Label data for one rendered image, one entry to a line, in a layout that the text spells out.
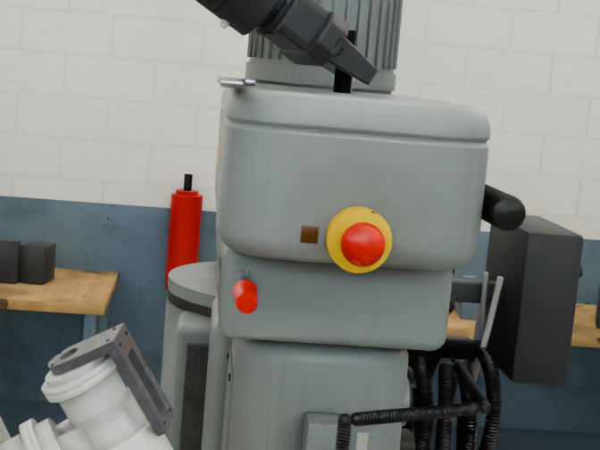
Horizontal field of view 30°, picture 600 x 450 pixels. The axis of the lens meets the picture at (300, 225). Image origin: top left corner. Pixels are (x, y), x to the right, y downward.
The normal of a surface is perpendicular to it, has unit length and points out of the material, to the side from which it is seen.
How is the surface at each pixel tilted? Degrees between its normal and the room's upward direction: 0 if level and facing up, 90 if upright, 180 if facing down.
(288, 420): 90
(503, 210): 90
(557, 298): 90
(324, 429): 90
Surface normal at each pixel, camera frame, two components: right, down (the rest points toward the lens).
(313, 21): 0.32, 0.15
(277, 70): -0.53, 0.07
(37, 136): 0.08, 0.15
